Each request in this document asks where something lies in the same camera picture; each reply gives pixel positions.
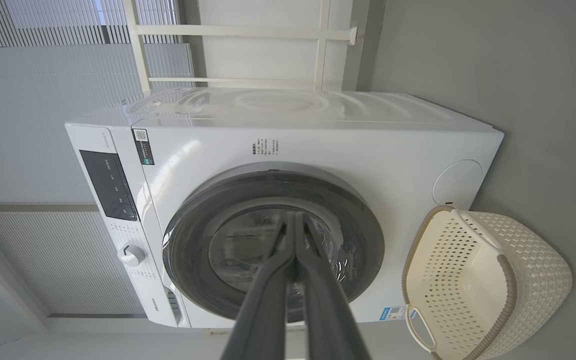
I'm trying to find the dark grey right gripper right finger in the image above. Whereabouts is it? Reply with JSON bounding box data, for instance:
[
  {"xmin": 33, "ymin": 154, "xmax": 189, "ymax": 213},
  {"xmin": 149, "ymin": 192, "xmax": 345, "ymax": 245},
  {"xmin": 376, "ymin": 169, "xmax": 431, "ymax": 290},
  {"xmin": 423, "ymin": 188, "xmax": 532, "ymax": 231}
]
[{"xmin": 295, "ymin": 214, "xmax": 371, "ymax": 360}]

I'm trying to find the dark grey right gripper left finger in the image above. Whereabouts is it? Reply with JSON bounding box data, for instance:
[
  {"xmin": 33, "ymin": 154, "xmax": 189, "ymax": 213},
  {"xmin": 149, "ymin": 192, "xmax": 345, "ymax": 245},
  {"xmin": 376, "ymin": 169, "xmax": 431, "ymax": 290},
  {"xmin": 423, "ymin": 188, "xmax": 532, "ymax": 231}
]
[{"xmin": 220, "ymin": 212, "xmax": 297, "ymax": 360}]

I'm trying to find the round black glass washer door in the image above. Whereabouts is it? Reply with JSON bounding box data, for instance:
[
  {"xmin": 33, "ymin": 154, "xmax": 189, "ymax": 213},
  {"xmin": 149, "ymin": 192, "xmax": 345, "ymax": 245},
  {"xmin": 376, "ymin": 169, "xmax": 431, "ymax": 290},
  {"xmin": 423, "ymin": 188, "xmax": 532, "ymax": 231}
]
[{"xmin": 162, "ymin": 167, "xmax": 385, "ymax": 324}]

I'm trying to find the cream perforated laundry basket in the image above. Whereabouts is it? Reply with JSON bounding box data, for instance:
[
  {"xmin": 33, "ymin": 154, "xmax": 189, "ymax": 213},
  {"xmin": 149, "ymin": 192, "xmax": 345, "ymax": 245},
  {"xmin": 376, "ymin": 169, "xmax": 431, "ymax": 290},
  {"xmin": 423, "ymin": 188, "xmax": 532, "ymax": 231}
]
[{"xmin": 402, "ymin": 205, "xmax": 574, "ymax": 360}]

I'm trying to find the white front-load washing machine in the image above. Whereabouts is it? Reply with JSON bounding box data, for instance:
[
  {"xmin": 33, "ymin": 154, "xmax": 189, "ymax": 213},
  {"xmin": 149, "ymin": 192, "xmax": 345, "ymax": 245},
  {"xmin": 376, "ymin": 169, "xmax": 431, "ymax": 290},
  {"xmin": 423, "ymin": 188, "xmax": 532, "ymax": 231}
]
[{"xmin": 64, "ymin": 87, "xmax": 505, "ymax": 330}]

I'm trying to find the blue energy label sticker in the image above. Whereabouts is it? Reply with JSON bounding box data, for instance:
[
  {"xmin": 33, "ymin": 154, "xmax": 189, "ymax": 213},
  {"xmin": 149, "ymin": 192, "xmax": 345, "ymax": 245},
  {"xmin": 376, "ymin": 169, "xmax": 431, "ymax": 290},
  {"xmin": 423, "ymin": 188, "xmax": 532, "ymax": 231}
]
[{"xmin": 379, "ymin": 306, "xmax": 408, "ymax": 321}]

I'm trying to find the white washer dial knob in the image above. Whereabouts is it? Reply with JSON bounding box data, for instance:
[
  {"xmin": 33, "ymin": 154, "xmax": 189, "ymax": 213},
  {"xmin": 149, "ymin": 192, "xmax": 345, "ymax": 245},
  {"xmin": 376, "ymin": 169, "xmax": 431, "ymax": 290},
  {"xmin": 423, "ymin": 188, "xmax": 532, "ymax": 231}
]
[{"xmin": 118, "ymin": 244, "xmax": 147, "ymax": 267}]

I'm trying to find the round white filter cover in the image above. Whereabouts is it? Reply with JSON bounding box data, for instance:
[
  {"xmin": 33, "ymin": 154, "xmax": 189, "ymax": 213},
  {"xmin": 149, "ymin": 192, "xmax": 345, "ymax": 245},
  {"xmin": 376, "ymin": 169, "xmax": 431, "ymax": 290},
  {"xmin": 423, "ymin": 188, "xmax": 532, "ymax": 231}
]
[{"xmin": 432, "ymin": 159, "xmax": 484, "ymax": 207}]

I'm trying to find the black washer control panel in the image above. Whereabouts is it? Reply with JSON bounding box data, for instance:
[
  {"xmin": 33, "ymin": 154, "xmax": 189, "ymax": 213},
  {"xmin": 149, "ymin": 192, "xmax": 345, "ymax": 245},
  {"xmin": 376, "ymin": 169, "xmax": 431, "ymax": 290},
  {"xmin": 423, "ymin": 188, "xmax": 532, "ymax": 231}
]
[{"xmin": 79, "ymin": 150, "xmax": 139, "ymax": 222}]

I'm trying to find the black QR code label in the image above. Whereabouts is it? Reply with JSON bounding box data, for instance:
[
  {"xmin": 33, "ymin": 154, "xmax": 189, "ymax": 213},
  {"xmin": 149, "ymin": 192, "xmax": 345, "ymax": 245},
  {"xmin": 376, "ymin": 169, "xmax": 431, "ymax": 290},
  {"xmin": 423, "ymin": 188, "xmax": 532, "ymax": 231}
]
[{"xmin": 132, "ymin": 129, "xmax": 156, "ymax": 166}]

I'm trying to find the white metal railing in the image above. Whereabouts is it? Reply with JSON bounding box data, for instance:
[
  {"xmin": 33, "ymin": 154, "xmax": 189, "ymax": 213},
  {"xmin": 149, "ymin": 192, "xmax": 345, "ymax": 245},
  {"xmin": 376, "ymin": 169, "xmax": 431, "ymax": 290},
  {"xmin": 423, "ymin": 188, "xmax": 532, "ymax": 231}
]
[{"xmin": 122, "ymin": 0, "xmax": 359, "ymax": 93}]

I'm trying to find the grey window blind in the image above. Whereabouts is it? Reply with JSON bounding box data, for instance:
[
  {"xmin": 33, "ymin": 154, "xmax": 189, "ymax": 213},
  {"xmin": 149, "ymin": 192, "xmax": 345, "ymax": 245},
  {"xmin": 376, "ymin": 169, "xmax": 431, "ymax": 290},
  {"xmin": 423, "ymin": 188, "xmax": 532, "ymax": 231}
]
[{"xmin": 0, "ymin": 0, "xmax": 195, "ymax": 317}]

